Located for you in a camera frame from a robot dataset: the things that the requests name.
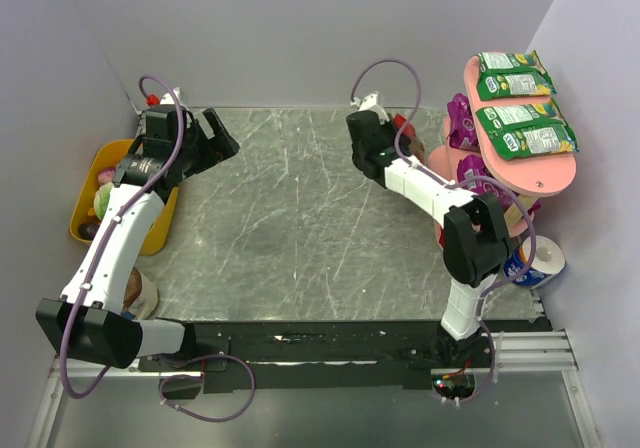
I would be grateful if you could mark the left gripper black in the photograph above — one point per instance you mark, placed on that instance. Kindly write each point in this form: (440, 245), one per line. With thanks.
(201, 141)

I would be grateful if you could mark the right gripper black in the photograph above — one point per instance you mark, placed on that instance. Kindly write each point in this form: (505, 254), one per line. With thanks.
(400, 135)

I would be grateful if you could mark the red candy bag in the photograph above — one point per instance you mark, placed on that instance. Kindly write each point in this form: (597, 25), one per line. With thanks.
(439, 235)
(410, 142)

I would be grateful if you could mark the purple candy bag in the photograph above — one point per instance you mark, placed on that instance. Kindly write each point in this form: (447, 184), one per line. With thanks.
(473, 166)
(462, 132)

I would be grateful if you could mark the green candy bag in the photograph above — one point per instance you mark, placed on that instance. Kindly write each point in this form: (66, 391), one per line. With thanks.
(530, 130)
(512, 75)

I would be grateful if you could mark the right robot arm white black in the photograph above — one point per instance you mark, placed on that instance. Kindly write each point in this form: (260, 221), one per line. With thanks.
(476, 240)

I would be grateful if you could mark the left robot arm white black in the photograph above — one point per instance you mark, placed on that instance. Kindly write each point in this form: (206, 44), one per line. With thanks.
(86, 322)

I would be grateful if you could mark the pink three-tier shelf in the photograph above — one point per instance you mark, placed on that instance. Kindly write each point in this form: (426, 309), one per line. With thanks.
(533, 178)

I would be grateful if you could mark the yellow basket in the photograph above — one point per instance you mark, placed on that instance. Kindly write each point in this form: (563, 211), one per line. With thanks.
(109, 156)

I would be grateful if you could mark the purple toy onion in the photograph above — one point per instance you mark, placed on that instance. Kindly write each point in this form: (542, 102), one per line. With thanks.
(106, 175)

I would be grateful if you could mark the green toy cabbage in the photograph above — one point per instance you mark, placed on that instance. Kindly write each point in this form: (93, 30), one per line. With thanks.
(101, 200)

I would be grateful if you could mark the purple toy eggplant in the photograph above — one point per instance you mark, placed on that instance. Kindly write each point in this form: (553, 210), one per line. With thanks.
(88, 231)

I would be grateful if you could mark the beige cloth bag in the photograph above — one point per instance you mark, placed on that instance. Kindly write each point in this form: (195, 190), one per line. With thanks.
(140, 298)

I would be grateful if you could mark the toilet paper roll blue wrapper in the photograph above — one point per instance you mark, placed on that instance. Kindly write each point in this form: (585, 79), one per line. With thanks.
(547, 263)

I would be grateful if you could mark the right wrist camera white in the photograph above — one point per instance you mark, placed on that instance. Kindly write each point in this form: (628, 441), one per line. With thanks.
(371, 102)

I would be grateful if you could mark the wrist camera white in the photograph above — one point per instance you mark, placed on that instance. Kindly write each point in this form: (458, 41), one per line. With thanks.
(168, 103)
(371, 102)

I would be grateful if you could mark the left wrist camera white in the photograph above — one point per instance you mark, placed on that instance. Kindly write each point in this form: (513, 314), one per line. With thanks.
(168, 103)

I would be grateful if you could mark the aluminium frame rail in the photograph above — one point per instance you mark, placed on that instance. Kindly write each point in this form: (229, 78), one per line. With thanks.
(514, 352)

